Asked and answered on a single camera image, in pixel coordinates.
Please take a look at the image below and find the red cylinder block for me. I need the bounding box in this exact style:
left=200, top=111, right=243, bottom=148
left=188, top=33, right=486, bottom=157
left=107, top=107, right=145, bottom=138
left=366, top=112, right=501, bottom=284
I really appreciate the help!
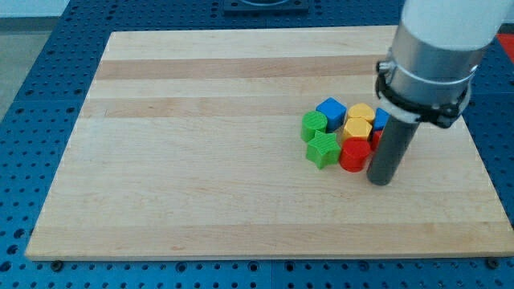
left=339, top=137, right=372, bottom=173

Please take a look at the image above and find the green cylinder block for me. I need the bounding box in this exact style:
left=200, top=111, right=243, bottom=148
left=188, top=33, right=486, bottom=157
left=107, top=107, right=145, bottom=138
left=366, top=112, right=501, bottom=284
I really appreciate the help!
left=300, top=111, right=328, bottom=142

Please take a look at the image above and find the blue block behind rod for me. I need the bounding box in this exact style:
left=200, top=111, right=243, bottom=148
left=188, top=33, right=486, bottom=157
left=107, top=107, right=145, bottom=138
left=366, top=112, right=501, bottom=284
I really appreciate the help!
left=373, top=108, right=390, bottom=131

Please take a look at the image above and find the red block behind rod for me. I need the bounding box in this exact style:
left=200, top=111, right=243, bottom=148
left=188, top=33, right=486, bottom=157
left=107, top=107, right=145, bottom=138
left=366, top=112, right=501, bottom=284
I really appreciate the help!
left=370, top=130, right=382, bottom=151

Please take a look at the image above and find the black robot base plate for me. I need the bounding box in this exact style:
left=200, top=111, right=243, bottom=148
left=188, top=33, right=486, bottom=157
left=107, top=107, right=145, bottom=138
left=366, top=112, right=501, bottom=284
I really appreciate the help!
left=222, top=0, right=310, bottom=14

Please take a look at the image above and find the blue cube block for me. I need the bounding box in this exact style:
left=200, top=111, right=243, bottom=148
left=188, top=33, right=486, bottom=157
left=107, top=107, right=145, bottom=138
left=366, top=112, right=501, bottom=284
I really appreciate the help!
left=316, top=97, right=347, bottom=132

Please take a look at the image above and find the light wooden board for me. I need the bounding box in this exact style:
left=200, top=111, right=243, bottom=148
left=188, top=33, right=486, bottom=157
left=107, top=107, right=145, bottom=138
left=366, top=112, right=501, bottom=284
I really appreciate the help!
left=25, top=26, right=513, bottom=261

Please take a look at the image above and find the yellow hexagon block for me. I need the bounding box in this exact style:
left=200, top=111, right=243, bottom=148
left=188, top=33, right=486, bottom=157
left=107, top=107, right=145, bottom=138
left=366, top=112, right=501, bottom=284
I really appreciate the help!
left=342, top=118, right=373, bottom=141

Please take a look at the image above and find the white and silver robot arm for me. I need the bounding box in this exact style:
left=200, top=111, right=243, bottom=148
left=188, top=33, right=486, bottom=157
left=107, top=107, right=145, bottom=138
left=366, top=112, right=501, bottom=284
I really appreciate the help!
left=376, top=0, right=513, bottom=128

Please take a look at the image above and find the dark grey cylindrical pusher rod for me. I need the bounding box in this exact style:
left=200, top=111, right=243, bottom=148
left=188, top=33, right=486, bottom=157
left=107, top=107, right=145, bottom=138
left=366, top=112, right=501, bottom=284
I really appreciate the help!
left=366, top=116, right=419, bottom=185

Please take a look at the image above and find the black cable clamp ring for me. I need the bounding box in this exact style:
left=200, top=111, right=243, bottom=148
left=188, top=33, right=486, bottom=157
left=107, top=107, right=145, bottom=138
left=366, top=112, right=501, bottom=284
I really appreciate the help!
left=374, top=59, right=471, bottom=129

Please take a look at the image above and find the green star block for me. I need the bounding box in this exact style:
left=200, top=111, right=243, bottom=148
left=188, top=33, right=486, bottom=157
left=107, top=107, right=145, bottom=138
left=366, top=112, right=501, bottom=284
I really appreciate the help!
left=306, top=131, right=341, bottom=169

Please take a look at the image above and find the yellow heart block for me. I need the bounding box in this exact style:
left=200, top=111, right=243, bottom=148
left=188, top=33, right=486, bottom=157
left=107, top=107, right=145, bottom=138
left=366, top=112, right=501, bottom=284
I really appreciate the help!
left=348, top=103, right=376, bottom=124

